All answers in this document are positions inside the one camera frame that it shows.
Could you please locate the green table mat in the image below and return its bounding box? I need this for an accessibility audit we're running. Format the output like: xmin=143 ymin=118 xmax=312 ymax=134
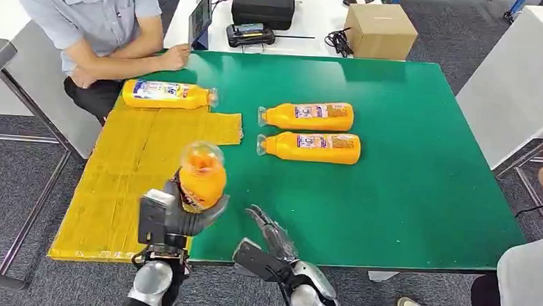
xmin=107 ymin=46 xmax=535 ymax=280

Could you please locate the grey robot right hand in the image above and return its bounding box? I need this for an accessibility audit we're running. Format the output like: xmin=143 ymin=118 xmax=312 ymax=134
xmin=242 ymin=204 xmax=303 ymax=265

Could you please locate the white table with equipment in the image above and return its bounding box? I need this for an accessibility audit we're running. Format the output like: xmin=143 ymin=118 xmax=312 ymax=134
xmin=163 ymin=0 xmax=411 ymax=62

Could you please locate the white table foot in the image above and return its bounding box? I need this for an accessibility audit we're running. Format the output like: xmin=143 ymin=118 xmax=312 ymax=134
xmin=367 ymin=270 xmax=400 ymax=284

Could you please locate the blue wheeled cart base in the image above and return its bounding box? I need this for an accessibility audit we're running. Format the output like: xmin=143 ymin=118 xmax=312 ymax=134
xmin=502 ymin=0 xmax=528 ymax=22

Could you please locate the black tablet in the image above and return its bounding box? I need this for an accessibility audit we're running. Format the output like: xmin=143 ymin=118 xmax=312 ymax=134
xmin=186 ymin=0 xmax=214 ymax=51

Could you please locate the white side table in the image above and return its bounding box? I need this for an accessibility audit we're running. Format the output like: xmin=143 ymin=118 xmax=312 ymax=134
xmin=0 ymin=0 xmax=109 ymax=294
xmin=448 ymin=1 xmax=543 ymax=235

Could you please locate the seated person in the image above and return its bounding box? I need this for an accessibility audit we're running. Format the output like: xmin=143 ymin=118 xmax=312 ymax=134
xmin=6 ymin=0 xmax=195 ymax=131

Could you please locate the person with white sleeve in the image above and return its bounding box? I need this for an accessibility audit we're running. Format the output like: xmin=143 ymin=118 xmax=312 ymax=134
xmin=395 ymin=104 xmax=543 ymax=306

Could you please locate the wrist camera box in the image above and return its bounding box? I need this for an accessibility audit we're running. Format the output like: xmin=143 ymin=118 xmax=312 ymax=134
xmin=137 ymin=188 xmax=178 ymax=247
xmin=231 ymin=237 xmax=296 ymax=284

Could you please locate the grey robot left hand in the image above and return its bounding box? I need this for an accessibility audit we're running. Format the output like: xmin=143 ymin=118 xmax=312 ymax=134
xmin=160 ymin=167 xmax=232 ymax=239

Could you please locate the black carrying case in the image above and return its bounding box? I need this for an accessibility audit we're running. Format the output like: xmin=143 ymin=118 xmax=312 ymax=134
xmin=230 ymin=0 xmax=296 ymax=32

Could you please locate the yellow plastic sheet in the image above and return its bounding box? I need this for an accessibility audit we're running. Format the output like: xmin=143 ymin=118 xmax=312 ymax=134
xmin=47 ymin=95 xmax=246 ymax=270

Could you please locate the coiled black cable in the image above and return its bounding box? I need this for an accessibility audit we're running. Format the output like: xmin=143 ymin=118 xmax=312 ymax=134
xmin=323 ymin=25 xmax=356 ymax=58

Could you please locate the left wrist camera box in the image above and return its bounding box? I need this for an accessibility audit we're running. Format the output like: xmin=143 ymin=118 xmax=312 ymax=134
xmin=137 ymin=188 xmax=178 ymax=247

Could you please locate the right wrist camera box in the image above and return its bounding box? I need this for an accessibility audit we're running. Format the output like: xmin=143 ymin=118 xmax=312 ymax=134
xmin=231 ymin=237 xmax=296 ymax=284

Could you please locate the black floor cable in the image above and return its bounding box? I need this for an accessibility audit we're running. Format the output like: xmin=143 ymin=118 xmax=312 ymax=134
xmin=514 ymin=203 xmax=543 ymax=219

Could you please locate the brown cardboard box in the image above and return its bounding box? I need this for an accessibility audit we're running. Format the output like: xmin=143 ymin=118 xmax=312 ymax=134
xmin=342 ymin=1 xmax=420 ymax=62

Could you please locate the orange drink bottle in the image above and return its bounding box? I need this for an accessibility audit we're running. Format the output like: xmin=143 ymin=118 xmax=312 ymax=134
xmin=121 ymin=78 xmax=221 ymax=113
xmin=175 ymin=140 xmax=230 ymax=216
xmin=255 ymin=129 xmax=362 ymax=166
xmin=256 ymin=97 xmax=355 ymax=134

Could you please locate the black handheld controller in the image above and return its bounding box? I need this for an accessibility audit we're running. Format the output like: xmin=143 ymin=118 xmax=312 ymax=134
xmin=224 ymin=21 xmax=277 ymax=50

